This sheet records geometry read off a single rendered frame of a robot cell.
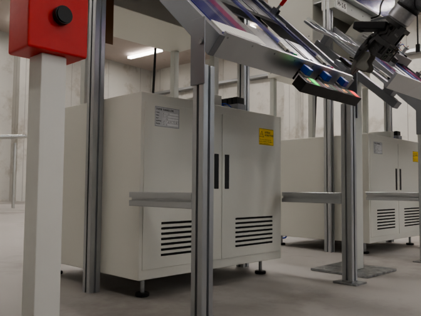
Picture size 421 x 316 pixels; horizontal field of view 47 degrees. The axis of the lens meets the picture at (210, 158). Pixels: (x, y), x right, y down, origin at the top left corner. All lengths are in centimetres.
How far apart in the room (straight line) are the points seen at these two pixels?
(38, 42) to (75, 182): 75
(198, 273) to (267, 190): 74
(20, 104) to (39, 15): 1096
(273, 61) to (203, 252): 60
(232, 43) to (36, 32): 50
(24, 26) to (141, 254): 72
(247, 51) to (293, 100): 1023
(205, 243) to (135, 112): 49
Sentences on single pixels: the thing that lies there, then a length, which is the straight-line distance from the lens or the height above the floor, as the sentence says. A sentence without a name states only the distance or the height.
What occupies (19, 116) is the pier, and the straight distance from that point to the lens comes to 1202.
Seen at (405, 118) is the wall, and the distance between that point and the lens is 1079.
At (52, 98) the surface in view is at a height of 52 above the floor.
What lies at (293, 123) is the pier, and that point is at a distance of 1149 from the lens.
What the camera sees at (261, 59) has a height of 70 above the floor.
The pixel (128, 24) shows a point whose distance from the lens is 209.
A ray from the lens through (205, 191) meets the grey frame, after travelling 120.
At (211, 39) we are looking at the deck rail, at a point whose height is 71.
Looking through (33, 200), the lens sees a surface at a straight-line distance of 110.
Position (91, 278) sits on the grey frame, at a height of 5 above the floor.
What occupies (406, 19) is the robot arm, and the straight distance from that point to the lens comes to 166.
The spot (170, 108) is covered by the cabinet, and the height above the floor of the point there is 58.
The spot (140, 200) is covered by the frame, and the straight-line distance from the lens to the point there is 138.
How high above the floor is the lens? 33
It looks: 4 degrees up
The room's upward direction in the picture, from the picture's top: straight up
